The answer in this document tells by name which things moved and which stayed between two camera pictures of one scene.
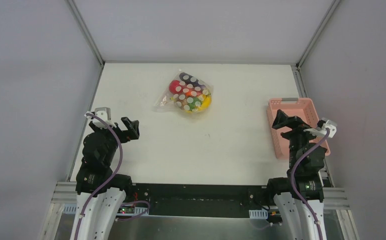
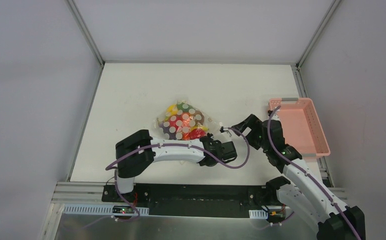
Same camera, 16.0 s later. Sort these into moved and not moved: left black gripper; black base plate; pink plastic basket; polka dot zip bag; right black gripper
Moved: right black gripper; left black gripper; polka dot zip bag
Not moved: pink plastic basket; black base plate
